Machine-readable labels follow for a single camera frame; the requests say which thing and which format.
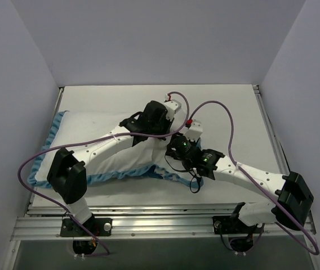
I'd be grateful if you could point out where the blue patterned pillowcase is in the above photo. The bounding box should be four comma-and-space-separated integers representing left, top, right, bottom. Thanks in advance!
28, 111, 204, 192

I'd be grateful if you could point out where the white pillow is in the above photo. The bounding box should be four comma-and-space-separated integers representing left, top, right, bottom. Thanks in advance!
28, 111, 179, 188

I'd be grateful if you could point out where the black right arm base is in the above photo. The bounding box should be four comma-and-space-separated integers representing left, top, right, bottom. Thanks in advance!
212, 215, 264, 255

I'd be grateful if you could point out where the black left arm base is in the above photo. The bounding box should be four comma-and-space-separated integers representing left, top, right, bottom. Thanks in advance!
60, 215, 113, 254

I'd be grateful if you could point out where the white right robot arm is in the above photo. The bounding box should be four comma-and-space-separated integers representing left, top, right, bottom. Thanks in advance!
166, 134, 314, 232

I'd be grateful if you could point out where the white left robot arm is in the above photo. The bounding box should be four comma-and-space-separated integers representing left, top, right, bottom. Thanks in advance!
47, 101, 181, 236

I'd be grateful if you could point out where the thin black cable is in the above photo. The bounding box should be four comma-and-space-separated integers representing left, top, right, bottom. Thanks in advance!
164, 156, 203, 194

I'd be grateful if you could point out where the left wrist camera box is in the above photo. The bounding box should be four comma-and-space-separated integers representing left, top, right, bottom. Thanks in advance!
163, 94, 182, 119

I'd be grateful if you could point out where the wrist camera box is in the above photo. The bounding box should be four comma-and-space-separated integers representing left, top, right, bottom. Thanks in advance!
163, 94, 182, 119
184, 119, 203, 142

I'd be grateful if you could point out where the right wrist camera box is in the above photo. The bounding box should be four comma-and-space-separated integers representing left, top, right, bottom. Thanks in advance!
184, 119, 203, 142

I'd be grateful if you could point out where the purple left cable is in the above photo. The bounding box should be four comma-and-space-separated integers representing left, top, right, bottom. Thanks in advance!
17, 91, 190, 257

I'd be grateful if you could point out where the purple cable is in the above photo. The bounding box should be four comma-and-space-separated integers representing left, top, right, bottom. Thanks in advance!
17, 91, 190, 257
189, 100, 320, 255

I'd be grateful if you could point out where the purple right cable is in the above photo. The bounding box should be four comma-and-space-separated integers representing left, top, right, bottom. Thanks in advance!
189, 100, 320, 255

